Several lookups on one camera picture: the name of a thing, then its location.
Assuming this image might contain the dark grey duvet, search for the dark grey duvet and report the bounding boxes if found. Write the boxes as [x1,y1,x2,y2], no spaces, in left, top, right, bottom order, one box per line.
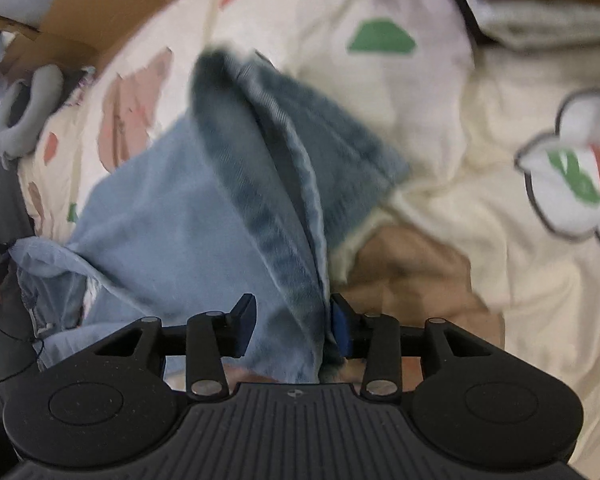
[0,157,38,414]

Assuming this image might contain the grey neck pillow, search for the grey neck pillow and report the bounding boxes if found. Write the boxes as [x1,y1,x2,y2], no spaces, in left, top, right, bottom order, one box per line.
[0,64,64,162]

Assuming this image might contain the light blue denim pants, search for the light blue denim pants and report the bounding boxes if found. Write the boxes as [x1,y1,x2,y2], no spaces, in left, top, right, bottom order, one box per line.
[10,49,408,384]

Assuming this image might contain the folded camouflage cloth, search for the folded camouflage cloth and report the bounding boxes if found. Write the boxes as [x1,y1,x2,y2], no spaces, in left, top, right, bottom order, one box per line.
[471,0,600,51]

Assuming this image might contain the brown cardboard barrier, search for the brown cardboard barrier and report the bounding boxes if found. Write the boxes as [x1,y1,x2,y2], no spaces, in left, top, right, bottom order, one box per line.
[0,0,173,81]

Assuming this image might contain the black garment inside neck pillow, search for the black garment inside neck pillow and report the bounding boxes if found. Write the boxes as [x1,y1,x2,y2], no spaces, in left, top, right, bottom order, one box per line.
[57,66,96,110]

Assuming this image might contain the cream bear print bedsheet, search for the cream bear print bedsheet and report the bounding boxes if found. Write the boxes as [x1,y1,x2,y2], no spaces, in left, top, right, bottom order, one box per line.
[18,0,600,479]

